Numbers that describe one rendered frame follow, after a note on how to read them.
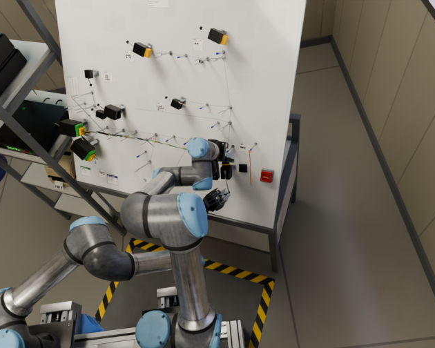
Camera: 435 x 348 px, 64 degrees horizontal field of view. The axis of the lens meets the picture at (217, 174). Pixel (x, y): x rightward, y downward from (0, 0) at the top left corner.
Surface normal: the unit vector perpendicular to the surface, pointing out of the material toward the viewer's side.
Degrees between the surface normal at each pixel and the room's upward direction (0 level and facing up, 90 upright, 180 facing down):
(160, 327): 8
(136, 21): 54
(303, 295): 0
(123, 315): 0
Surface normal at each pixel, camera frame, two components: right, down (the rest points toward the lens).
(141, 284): -0.16, -0.52
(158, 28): -0.35, 0.37
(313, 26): 0.09, 0.84
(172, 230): -0.12, 0.40
